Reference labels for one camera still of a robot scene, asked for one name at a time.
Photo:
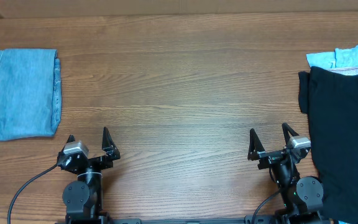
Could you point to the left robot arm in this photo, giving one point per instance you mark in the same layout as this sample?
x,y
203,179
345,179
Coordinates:
x,y
83,198

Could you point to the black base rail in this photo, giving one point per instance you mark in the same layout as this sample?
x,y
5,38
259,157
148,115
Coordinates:
x,y
191,221

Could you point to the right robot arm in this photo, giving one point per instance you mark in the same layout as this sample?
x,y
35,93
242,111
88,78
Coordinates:
x,y
302,196

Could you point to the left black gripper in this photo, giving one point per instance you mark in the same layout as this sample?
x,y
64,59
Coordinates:
x,y
110,150

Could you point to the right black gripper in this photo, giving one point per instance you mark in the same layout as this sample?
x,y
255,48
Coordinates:
x,y
270,156

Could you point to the light blue garment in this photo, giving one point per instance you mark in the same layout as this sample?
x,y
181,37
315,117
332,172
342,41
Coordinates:
x,y
339,58

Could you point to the folded blue denim jeans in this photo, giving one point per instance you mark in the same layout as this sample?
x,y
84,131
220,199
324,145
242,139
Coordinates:
x,y
30,93

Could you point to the black shorts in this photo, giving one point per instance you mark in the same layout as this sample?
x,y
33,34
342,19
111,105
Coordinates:
x,y
330,101

